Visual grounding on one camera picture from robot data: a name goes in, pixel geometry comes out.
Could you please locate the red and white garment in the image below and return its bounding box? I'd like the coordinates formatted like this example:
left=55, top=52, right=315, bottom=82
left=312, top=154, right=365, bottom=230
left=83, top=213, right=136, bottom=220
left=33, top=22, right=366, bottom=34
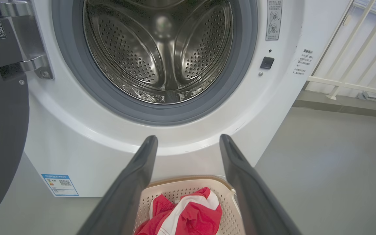
left=135, top=187, right=223, bottom=235

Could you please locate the black door lock socket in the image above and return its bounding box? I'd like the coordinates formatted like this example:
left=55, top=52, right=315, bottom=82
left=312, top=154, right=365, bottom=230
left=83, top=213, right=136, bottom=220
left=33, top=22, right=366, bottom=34
left=260, top=57, right=275, bottom=70

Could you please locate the steel perforated washer drum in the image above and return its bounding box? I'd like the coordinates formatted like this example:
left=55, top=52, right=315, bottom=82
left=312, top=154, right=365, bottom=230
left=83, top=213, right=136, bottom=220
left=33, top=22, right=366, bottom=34
left=84, top=0, right=233, bottom=105

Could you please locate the cream perforated laundry basket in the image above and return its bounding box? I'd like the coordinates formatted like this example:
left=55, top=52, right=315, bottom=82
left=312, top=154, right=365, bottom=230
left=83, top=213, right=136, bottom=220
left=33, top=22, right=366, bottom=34
left=134, top=176, right=245, bottom=235

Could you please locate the dark grey washing machine door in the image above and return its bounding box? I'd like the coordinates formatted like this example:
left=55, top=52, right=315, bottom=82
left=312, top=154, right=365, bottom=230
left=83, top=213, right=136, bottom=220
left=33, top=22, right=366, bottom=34
left=0, top=0, right=55, bottom=226

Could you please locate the chrome door hinge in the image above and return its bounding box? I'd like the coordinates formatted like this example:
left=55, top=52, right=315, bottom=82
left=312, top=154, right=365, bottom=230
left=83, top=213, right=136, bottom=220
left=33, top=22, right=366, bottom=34
left=0, top=0, right=54, bottom=80

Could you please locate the white front-load washing machine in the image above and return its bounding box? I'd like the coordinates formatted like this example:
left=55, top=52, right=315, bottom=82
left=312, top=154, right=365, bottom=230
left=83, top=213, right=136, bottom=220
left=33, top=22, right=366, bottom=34
left=23, top=0, right=353, bottom=198

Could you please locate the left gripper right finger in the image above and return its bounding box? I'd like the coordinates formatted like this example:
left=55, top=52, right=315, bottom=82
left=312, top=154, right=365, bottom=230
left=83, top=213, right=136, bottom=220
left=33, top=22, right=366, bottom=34
left=220, top=134, right=303, bottom=235

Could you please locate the white metal railing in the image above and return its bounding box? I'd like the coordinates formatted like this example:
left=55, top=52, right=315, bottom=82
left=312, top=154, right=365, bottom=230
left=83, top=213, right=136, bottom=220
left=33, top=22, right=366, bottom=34
left=305, top=0, right=376, bottom=105

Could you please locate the grey warning sticker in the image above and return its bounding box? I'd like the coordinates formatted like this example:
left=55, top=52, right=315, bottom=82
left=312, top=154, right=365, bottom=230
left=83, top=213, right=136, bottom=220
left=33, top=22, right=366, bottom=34
left=266, top=0, right=282, bottom=41

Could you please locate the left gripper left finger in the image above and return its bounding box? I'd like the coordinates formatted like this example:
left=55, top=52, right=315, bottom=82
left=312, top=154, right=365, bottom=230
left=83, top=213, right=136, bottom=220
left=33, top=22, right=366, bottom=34
left=77, top=135, right=158, bottom=235

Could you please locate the blue energy label sticker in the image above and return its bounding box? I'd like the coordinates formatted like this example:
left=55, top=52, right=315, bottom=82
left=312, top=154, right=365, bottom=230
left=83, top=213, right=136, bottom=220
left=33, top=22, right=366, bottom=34
left=41, top=174, right=79, bottom=197

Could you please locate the grey rubber door gasket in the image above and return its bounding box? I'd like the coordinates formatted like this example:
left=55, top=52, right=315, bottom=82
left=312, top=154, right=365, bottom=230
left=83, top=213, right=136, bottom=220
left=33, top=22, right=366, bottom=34
left=52, top=0, right=259, bottom=126

